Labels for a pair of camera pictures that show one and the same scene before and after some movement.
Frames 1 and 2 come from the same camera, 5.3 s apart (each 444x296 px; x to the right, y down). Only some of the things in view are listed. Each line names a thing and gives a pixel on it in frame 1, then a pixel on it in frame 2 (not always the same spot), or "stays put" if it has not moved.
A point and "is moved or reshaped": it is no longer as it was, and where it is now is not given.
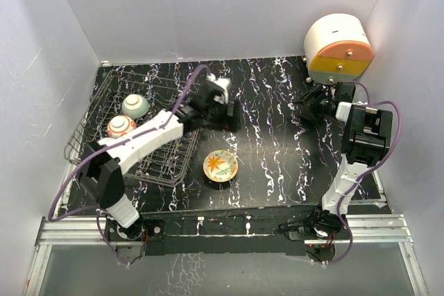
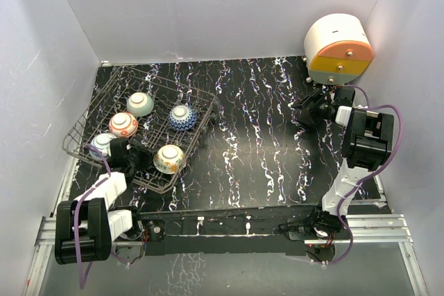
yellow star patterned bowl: (220, 166) → (169, 159)
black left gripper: (228, 123) → (147, 155)
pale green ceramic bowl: (135, 106) is moved or reshaped
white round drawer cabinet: (338, 48) stays put
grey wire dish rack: (128, 98) stays put
